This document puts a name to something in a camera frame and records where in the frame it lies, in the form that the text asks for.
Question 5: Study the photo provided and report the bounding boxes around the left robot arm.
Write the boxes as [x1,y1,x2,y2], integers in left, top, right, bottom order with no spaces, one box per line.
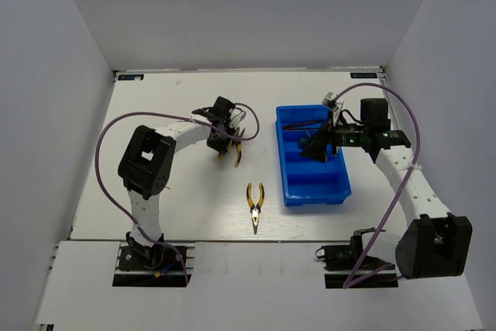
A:
[118,96,246,268]

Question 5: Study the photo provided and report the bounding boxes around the blue divided plastic bin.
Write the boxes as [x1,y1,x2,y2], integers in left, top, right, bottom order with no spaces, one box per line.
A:
[275,105,351,207]

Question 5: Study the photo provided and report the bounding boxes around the blue table label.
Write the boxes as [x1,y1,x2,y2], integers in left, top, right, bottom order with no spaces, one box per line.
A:
[350,72,377,79]
[117,74,144,81]

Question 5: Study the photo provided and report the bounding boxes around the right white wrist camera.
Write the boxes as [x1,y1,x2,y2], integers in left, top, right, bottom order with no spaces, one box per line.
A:
[322,91,344,125]

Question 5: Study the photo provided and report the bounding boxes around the yellow black pliers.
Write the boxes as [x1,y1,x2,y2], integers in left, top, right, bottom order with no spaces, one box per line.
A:
[217,141,243,168]
[246,183,265,235]

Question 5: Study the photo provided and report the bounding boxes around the left blue table label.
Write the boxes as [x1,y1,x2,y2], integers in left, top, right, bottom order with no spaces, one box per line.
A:
[117,74,144,81]

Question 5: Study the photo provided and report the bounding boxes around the right blue table label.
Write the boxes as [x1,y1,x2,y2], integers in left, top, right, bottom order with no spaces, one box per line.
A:
[350,72,377,79]

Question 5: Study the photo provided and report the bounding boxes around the stubby green screwdriver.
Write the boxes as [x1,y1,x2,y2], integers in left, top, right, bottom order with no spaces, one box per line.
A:
[298,135,311,150]

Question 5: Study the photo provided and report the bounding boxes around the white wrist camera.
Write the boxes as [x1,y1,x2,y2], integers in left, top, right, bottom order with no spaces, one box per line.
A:
[322,91,344,125]
[232,109,246,125]

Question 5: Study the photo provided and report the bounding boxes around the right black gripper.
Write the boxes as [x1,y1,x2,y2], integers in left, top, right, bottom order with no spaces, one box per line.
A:
[299,109,369,163]

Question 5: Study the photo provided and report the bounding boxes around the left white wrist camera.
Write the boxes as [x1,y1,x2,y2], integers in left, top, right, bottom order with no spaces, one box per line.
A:
[232,109,246,125]

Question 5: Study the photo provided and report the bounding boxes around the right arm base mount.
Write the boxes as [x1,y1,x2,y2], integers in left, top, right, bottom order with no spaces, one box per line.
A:
[315,244,398,289]

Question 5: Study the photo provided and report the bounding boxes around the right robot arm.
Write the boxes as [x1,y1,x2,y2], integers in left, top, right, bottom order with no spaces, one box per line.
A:
[300,95,473,287]

